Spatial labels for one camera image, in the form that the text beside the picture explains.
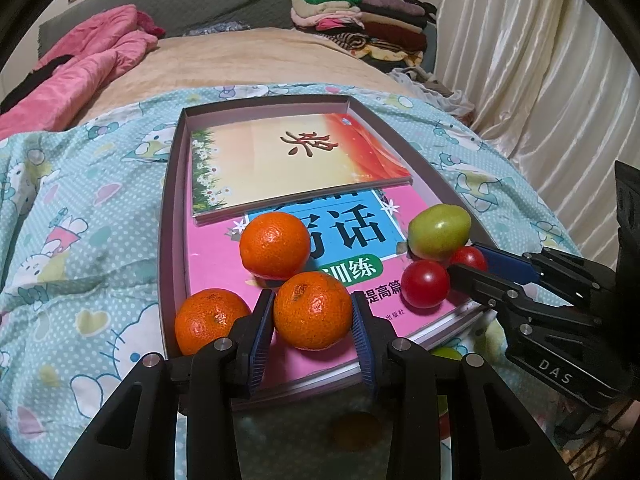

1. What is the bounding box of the red tomato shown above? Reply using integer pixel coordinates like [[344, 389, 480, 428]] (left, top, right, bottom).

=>
[[400, 260, 450, 309], [449, 246, 488, 272]]

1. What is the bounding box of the round green fruit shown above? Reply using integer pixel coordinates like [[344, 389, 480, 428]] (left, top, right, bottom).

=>
[[431, 347, 463, 361]]

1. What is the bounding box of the pear-shaped green fruit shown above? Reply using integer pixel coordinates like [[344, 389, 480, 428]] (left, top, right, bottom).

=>
[[407, 204, 472, 261]]

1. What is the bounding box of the orange mandarin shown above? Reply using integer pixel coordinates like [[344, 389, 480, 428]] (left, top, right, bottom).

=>
[[240, 211, 310, 281], [273, 271, 352, 351], [174, 288, 252, 356]]

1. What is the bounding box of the brown kiwi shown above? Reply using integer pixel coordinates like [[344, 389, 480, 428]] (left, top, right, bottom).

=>
[[329, 411, 385, 452]]

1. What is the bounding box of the pink workbook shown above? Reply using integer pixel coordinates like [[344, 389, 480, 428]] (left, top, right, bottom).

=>
[[186, 185, 469, 390]]

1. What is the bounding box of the shallow grey cardboard box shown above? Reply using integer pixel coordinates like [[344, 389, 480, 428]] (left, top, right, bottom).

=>
[[158, 93, 497, 411]]

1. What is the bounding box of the cream satin curtain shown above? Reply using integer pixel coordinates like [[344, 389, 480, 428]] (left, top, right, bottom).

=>
[[436, 0, 639, 266]]

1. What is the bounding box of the floral bag with cloth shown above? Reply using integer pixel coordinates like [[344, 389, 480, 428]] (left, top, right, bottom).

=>
[[387, 66, 475, 126]]

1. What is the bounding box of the blue cartoon print sheet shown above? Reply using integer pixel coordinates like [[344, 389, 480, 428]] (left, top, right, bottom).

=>
[[1, 84, 577, 476]]

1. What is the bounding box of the orange cream book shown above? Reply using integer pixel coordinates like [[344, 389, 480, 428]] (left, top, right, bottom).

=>
[[191, 113, 411, 224]]

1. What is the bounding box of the pile of folded clothes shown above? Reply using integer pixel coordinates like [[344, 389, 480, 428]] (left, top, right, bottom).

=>
[[291, 0, 437, 73]]

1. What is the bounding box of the beige blanket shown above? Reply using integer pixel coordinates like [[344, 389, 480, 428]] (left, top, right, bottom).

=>
[[72, 28, 409, 126]]

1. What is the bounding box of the blue patterned pillow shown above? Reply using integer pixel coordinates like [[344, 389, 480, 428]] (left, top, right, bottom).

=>
[[183, 21, 250, 37]]

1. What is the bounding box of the black garment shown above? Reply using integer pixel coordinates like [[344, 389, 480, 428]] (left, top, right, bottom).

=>
[[1, 54, 73, 114]]

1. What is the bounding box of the pink quilt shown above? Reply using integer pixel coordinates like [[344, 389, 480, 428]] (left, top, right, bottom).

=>
[[1, 4, 164, 140]]

